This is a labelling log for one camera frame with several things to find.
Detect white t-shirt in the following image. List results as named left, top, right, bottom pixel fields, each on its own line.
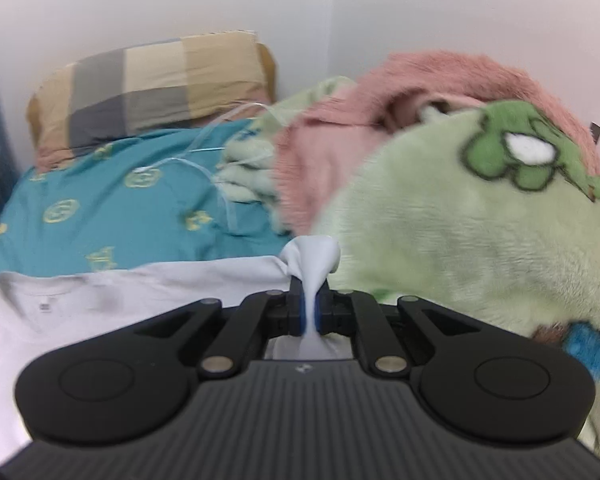
left=0, top=236, right=352, bottom=465

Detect teal patterned bed sheet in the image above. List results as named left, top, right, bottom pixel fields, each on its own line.
left=0, top=120, right=289, bottom=278

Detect green pink plush blanket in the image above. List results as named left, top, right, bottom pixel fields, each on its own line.
left=215, top=51, right=600, bottom=456

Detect checkered beige grey pillow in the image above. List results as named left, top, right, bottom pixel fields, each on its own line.
left=27, top=30, right=276, bottom=174

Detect white charging cable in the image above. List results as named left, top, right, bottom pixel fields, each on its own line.
left=134, top=102, right=282, bottom=233

